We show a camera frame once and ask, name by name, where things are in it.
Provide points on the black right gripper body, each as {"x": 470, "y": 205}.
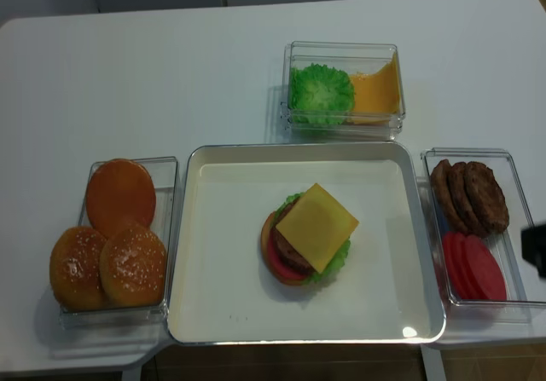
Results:
{"x": 533, "y": 247}

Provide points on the clear lettuce cheese container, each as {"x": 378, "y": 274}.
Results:
{"x": 351, "y": 58}

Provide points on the right red tomato slice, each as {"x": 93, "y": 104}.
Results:
{"x": 483, "y": 271}

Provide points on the red tomato slice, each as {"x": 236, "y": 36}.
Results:
{"x": 472, "y": 289}
{"x": 483, "y": 271}
{"x": 454, "y": 273}

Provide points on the middle brown patty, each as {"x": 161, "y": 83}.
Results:
{"x": 461, "y": 201}

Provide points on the clear patty tomato container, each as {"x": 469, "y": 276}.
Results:
{"x": 525, "y": 289}

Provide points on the right brown patty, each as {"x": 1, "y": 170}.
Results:
{"x": 486, "y": 197}

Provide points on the left red tomato slice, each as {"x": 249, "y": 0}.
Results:
{"x": 454, "y": 273}

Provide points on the middle red tomato slice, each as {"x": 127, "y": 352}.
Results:
{"x": 472, "y": 289}

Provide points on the left brown patty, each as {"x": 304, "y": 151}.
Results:
{"x": 441, "y": 190}

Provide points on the white rectangular metal tray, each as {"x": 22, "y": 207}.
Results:
{"x": 222, "y": 291}

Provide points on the burger lettuce leaf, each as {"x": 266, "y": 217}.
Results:
{"x": 338, "y": 260}

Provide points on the burger brown patty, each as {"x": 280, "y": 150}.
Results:
{"x": 287, "y": 254}

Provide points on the burger tomato slice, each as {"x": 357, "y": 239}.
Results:
{"x": 283, "y": 273}

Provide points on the green lettuce in container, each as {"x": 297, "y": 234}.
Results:
{"x": 320, "y": 95}

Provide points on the burger bun bottom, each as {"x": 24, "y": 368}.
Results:
{"x": 265, "y": 234}

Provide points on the clear bun container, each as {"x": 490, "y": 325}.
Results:
{"x": 165, "y": 175}

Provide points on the right sesame bun top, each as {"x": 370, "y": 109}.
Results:
{"x": 133, "y": 268}

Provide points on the sesame bun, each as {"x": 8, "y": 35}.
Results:
{"x": 74, "y": 273}
{"x": 133, "y": 268}

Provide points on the plain orange bun bottom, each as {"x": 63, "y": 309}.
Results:
{"x": 120, "y": 193}

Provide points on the left sesame bun top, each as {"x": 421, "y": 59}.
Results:
{"x": 74, "y": 273}

